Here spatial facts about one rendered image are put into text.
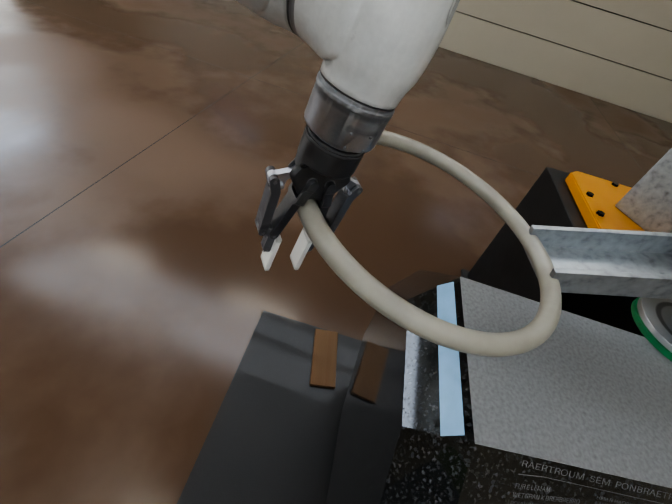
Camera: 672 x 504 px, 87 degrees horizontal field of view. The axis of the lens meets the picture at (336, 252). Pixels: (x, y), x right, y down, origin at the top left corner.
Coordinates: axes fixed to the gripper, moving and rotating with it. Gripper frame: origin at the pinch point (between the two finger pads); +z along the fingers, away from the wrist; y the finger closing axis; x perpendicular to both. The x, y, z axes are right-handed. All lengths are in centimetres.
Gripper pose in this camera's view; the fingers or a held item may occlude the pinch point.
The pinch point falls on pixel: (285, 249)
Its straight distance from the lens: 55.0
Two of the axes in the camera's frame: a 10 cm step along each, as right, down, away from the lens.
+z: -3.9, 6.6, 6.5
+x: -3.4, -7.5, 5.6
